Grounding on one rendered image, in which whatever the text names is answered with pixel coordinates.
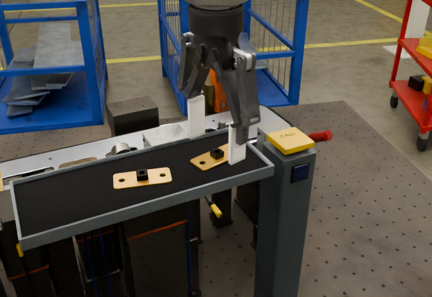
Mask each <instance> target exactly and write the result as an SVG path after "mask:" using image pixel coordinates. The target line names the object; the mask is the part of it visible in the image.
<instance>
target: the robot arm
mask: <svg viewBox="0 0 432 297"><path fill-rule="evenodd" d="M185 1H186V2H187V3H190V5H189V6H188V28H189V30H190V32H188V33H183V34H181V59H180V65H179V76H178V82H177V89H178V91H180V92H181V91H182V92H183V93H184V97H185V98H186V100H187V113H188V135H189V138H190V139H191V140H192V139H194V138H196V137H198V136H201V135H203V134H205V111H204V96H203V95H201V94H204V93H202V92H203V87H204V84H205V81H206V79H207V77H208V74H209V72H210V69H212V70H213V71H214V72H215V73H216V76H217V79H218V80H220V81H221V83H222V86H223V89H224V93H225V95H226V99H227V102H228V106H229V110H230V113H231V116H232V119H233V121H232V122H229V145H228V163H229V164H230V165H233V164H235V163H237V162H239V161H241V160H243V159H245V158H246V143H247V142H248V136H249V126H251V125H253V124H256V123H258V122H260V120H261V117H260V107H259V101H258V91H257V81H256V75H255V65H256V60H257V56H256V55H255V53H253V52H252V53H245V52H243V51H242V50H240V45H239V35H240V33H241V32H242V30H243V29H244V5H242V3H245V2H246V1H247V0H185ZM230 68H231V71H230V72H227V73H225V72H224V71H226V70H228V69H230ZM185 80H187V82H185ZM198 95H200V96H198ZM240 115H241V116H240Z"/></svg>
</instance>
